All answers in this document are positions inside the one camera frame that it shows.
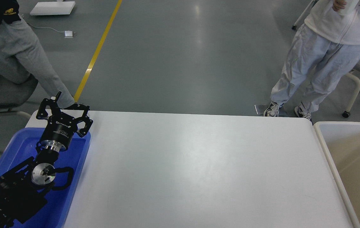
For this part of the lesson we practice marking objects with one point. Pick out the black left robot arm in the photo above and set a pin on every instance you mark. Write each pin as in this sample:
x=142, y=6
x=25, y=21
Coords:
x=23, y=188

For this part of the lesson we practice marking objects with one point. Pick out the person in white clothes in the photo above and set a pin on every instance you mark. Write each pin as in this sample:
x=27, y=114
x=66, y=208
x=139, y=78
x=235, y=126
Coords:
x=327, y=43

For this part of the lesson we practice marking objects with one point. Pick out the blue plastic tray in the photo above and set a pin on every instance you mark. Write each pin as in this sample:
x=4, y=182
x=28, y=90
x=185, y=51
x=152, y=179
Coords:
x=22, y=146

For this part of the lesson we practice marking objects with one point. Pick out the small white floor box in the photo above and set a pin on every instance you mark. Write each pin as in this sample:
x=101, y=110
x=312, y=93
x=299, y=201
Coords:
x=68, y=34

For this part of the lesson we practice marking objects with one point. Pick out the beige plastic bin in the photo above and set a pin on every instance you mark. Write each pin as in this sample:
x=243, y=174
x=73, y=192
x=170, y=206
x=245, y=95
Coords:
x=341, y=145

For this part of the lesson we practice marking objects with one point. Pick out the left metal floor plate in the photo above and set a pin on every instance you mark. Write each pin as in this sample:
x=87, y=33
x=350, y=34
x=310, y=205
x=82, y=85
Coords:
x=260, y=109

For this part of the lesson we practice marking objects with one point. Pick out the white drink cup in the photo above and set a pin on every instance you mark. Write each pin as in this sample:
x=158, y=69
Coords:
x=349, y=7

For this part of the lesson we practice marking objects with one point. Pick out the right metal floor plate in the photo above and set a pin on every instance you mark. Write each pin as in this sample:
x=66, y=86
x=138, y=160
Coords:
x=282, y=111

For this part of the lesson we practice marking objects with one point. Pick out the metal floor plate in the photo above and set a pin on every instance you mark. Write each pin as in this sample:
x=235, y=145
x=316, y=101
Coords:
x=260, y=109
x=282, y=111

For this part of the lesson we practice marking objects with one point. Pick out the white flat board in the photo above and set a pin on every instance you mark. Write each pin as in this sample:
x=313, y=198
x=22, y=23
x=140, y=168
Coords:
x=53, y=8

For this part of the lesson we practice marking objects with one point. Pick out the grey chair at left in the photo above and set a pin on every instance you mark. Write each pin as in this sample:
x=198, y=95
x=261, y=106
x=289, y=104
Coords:
x=14, y=95

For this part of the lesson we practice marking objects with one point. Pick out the person in grey sweatpants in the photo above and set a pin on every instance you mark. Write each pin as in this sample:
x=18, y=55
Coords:
x=22, y=55

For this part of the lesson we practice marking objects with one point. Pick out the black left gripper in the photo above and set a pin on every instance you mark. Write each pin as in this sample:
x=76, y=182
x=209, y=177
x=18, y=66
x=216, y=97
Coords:
x=61, y=128

